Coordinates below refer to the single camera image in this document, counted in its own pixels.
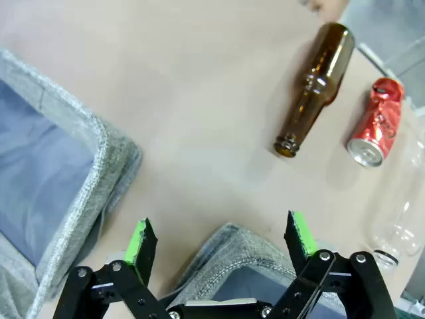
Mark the brown glass bottle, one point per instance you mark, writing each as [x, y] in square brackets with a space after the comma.
[320, 83]

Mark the small grey fabric basket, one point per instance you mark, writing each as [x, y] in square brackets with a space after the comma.
[239, 266]

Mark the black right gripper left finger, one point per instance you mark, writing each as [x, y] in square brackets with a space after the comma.
[139, 262]

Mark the clear plastic bottle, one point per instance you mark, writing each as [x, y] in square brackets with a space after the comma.
[398, 212]

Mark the large grey fabric basket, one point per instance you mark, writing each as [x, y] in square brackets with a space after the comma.
[50, 159]

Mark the crushed red soda can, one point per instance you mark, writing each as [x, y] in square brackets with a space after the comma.
[378, 123]

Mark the person's hand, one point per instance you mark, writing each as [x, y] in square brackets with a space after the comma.
[323, 6]

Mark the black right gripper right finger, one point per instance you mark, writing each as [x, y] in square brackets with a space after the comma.
[318, 266]

